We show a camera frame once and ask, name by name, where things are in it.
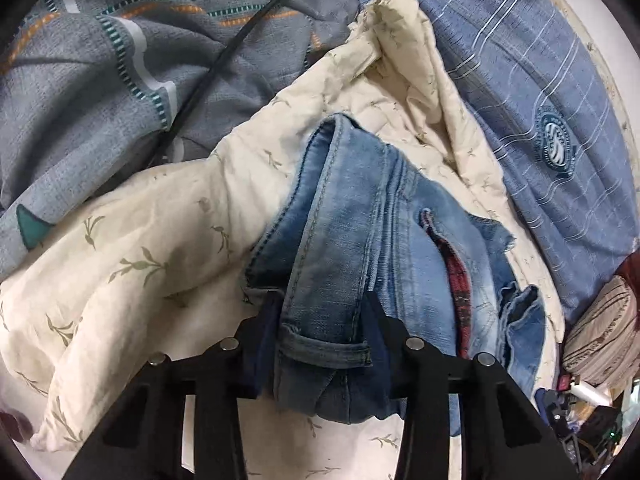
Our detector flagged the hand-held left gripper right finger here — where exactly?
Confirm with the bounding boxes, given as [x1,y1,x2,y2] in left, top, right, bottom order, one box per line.
[364,291,567,480]

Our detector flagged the cream leaf-print quilt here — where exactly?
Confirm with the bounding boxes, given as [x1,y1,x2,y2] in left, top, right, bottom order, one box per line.
[0,0,567,480]

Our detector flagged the white tube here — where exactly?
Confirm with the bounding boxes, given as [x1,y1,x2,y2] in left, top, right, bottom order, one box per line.
[570,382,609,407]

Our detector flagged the grey patterned quilt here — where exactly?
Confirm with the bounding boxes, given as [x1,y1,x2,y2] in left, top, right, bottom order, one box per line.
[0,0,367,282]

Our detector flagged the striped beige pillow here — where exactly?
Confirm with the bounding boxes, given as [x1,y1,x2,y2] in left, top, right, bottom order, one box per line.
[562,275,639,392]

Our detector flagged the blue denim pants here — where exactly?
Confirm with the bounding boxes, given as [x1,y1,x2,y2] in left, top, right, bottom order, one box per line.
[243,112,549,437]

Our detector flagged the black cable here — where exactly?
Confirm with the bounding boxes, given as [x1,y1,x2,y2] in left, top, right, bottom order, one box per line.
[161,0,322,142]

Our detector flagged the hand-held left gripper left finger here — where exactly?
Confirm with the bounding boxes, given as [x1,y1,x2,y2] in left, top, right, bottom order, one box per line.
[62,294,282,480]

